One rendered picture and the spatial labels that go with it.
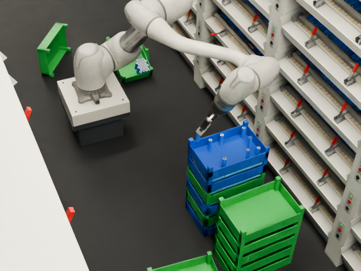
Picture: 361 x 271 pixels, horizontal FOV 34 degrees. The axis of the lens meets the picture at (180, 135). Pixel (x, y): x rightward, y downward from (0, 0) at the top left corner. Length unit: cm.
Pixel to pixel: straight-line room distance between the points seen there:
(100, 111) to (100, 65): 24
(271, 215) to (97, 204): 91
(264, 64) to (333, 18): 31
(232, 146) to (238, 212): 32
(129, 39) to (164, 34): 52
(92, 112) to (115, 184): 39
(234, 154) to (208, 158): 12
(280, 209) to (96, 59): 118
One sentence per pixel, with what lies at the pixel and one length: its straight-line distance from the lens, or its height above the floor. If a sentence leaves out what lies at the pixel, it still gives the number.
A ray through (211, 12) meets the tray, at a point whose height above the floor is 53.
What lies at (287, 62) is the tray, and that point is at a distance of 271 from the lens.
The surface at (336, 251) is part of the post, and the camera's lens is 279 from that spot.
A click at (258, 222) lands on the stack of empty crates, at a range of 250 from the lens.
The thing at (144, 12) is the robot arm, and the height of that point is 95.
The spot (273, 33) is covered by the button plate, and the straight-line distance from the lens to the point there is 268.
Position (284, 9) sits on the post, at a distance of 257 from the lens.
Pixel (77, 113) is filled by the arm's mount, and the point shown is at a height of 27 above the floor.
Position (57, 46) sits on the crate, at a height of 4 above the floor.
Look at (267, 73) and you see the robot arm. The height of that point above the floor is 88.
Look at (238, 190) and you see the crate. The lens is 269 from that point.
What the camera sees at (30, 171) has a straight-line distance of 78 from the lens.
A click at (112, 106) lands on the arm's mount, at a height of 27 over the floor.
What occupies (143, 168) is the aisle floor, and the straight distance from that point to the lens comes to 312.
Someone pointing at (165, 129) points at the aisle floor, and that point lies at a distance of 333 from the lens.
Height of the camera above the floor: 228
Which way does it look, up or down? 44 degrees down
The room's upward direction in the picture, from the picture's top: 2 degrees clockwise
